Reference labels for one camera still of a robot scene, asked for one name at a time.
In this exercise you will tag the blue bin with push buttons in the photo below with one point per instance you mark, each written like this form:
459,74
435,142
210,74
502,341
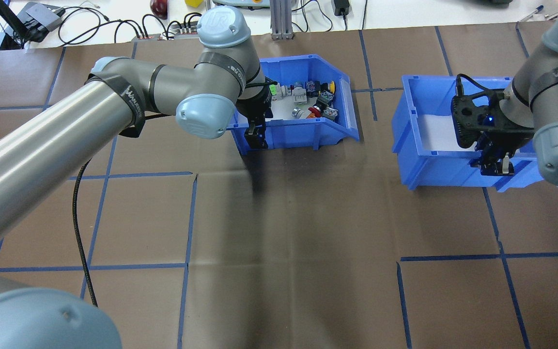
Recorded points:
298,133

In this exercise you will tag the blue bin with capacitors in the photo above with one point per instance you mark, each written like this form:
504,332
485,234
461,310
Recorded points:
434,167

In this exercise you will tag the silver round push button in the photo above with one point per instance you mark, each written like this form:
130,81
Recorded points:
299,113

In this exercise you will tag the red push button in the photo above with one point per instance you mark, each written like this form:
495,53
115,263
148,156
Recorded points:
315,112

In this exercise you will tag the yellow push button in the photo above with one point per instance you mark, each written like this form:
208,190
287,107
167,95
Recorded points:
329,89

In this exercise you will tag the dark grey electronic box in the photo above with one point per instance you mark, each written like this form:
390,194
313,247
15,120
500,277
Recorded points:
39,19

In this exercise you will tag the pile of small electrical parts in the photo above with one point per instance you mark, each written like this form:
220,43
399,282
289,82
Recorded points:
284,112

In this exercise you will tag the white foam liner under capacitors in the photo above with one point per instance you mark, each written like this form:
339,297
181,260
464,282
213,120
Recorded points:
441,135

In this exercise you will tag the black blue contact block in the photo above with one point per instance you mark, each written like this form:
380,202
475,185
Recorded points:
313,87

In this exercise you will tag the grey contact block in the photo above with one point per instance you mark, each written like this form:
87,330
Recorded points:
330,115

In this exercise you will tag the long grey usb hub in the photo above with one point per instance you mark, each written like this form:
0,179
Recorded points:
184,33

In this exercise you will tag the grey teach pendant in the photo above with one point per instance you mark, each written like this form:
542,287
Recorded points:
255,4

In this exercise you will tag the yellow block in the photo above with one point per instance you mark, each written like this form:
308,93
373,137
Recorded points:
193,3

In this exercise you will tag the blue pen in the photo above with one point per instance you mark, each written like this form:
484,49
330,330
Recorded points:
532,13

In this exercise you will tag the small grey usb hub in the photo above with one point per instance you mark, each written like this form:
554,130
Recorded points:
143,37

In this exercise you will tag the black power adapter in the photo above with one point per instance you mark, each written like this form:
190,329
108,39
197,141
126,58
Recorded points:
341,7

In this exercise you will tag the dark red round fruit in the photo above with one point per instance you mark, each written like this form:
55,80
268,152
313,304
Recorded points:
159,6

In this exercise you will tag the black slanted bar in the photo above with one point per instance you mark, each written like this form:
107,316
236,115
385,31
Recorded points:
7,24

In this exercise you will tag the green push button switch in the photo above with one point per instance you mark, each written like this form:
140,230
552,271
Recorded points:
275,90

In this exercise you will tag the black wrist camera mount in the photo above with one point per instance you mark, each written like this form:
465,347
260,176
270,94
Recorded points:
468,121

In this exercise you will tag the grey white switch block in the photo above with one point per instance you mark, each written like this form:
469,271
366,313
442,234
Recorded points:
300,94

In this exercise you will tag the black push button switch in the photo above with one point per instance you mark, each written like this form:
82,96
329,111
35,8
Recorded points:
323,101

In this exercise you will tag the aluminium extrusion post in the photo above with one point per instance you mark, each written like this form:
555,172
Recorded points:
281,19

